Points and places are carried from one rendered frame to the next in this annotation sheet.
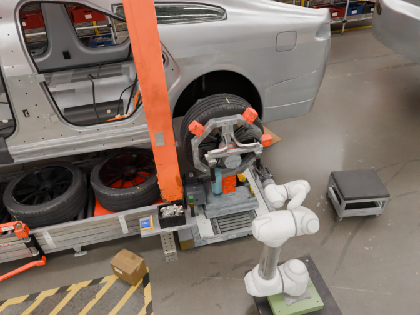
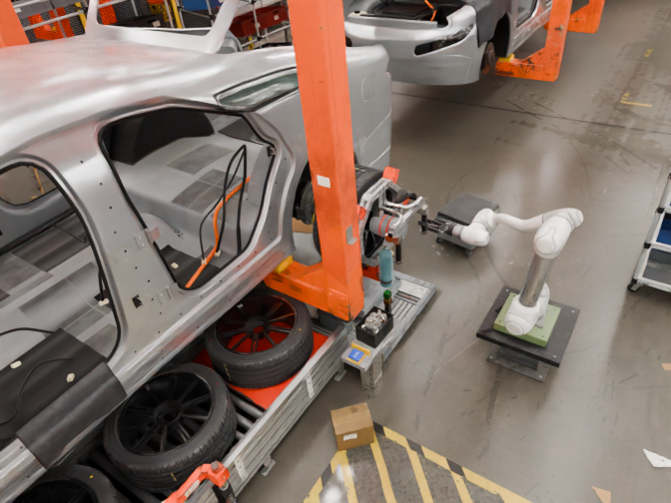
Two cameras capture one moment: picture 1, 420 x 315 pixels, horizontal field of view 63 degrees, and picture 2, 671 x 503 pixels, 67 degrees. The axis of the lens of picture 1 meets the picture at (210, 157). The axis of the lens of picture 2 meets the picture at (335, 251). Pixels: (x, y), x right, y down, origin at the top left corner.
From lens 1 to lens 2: 1.87 m
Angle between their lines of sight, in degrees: 33
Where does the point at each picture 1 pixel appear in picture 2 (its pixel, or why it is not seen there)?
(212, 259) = (412, 359)
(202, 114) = not seen: hidden behind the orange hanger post
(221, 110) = (367, 180)
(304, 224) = (575, 217)
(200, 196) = not seen: hidden behind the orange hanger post
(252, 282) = (522, 318)
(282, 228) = (566, 230)
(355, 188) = (471, 214)
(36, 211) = (208, 439)
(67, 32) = not seen: outside the picture
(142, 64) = (338, 144)
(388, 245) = (520, 251)
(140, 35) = (337, 109)
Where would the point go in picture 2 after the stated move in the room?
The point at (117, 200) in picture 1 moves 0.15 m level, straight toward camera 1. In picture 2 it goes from (286, 360) to (310, 366)
